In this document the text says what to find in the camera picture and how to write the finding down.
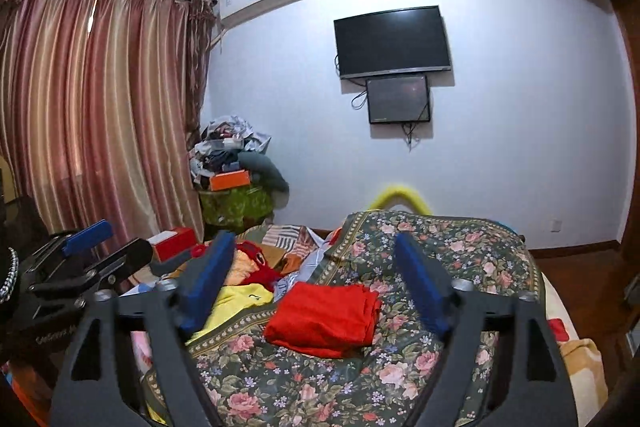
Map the striped pink curtain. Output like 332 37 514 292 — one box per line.
0 0 217 253

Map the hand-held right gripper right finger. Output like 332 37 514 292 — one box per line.
393 232 573 427

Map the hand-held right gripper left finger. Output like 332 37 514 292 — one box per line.
47 229 237 427

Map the patchwork patterned cloth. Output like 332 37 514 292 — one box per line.
260 224 332 269

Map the pile of mixed clothes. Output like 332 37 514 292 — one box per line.
189 114 291 198

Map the cream blanket with red print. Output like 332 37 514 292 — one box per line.
542 274 609 424

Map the orange box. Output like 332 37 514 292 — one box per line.
209 169 251 192

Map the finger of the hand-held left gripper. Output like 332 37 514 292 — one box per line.
30 237 196 301
22 219 114 276

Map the green patterned cloth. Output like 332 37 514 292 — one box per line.
199 184 276 229

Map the red box with white lid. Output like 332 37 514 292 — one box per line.
149 227 197 264

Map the floral blanket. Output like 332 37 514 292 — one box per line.
140 209 551 427

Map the yellow garment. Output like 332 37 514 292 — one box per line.
187 283 276 345

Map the yellow hoop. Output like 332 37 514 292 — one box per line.
369 183 432 214

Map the red garment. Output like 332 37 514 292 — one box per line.
263 282 382 359

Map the black wall television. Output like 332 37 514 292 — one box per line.
333 6 454 80

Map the small black monitor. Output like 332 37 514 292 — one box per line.
365 74 432 126

